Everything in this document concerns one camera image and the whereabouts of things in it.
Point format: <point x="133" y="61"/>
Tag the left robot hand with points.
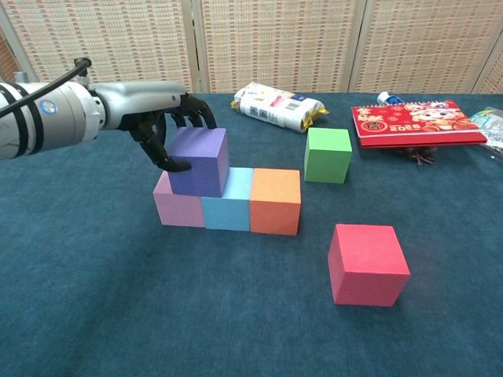
<point x="137" y="102"/>

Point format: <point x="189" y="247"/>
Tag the purple foam cube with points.
<point x="204" y="165"/>

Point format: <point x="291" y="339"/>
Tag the pink foam cube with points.
<point x="178" y="210"/>

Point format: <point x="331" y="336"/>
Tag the light blue foam cube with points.
<point x="226" y="212"/>

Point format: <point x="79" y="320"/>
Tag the orange foam cube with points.
<point x="275" y="204"/>

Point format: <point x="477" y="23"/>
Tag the green foam cube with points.
<point x="328" y="157"/>

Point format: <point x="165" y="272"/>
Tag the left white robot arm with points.
<point x="59" y="118"/>

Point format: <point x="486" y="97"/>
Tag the white snack packet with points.
<point x="275" y="106"/>

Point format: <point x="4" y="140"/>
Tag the woven bamboo folding screen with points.
<point x="275" y="43"/>

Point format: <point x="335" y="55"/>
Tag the dark teal table cover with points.
<point x="196" y="314"/>

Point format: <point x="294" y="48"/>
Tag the blue white tube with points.
<point x="389" y="98"/>

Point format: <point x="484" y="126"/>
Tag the red desk calendar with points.
<point x="412" y="123"/>

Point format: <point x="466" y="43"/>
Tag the red foam cube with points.
<point x="369" y="263"/>

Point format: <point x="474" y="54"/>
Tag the dark red calendar tassel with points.
<point x="420" y="156"/>

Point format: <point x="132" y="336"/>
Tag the teal clear snack bag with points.
<point x="491" y="129"/>

